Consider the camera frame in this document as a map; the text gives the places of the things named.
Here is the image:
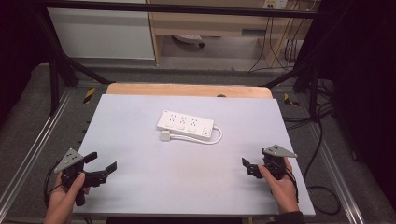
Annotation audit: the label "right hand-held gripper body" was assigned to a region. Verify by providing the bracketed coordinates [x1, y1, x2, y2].
[262, 144, 299, 181]

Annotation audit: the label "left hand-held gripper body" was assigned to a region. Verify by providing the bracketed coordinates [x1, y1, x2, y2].
[54, 147, 110, 207]

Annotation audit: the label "person's right hand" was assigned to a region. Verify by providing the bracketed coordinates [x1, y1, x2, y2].
[257, 157, 301, 215]

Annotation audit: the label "person's left hand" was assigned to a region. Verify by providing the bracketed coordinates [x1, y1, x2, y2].
[46, 172, 92, 218]

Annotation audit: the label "pale grey table mat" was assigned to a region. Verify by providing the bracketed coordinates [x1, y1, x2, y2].
[73, 93, 316, 217]

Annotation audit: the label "white power strip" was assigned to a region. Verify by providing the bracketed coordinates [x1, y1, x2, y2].
[156, 109, 216, 140]

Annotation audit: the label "wooden table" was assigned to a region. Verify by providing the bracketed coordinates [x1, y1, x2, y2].
[105, 82, 275, 100]

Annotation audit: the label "dark curtain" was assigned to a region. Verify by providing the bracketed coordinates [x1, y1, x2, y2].
[314, 0, 396, 213]
[0, 0, 52, 125]

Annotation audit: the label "white cabinet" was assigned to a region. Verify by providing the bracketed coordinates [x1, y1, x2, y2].
[47, 0, 156, 61]

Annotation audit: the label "wooden desk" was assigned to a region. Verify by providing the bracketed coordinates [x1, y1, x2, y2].
[146, 0, 316, 66]

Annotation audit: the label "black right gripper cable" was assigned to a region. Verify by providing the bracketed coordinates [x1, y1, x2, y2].
[283, 167, 300, 204]

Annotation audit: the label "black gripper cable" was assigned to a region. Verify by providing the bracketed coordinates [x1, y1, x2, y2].
[43, 159, 64, 209]
[283, 167, 300, 204]

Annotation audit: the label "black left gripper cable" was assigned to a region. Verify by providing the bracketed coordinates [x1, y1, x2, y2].
[43, 159, 64, 209]

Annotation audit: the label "white power strip cable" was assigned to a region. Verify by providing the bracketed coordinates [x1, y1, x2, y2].
[169, 125, 224, 146]

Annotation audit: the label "aluminium rail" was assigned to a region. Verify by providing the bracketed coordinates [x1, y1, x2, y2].
[306, 122, 365, 224]
[0, 88, 74, 216]

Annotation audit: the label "bundle of black cables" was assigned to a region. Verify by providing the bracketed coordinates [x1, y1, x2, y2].
[281, 78, 335, 132]

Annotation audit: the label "black looped floor cable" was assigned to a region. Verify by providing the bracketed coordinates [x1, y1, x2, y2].
[303, 119, 342, 217]

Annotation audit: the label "hanging black cables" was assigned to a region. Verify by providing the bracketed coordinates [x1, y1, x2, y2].
[247, 0, 316, 74]

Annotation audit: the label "wall socket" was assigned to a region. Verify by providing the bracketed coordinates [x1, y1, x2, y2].
[262, 0, 289, 10]

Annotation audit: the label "black metal frame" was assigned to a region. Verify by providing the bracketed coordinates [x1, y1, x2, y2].
[29, 0, 331, 118]

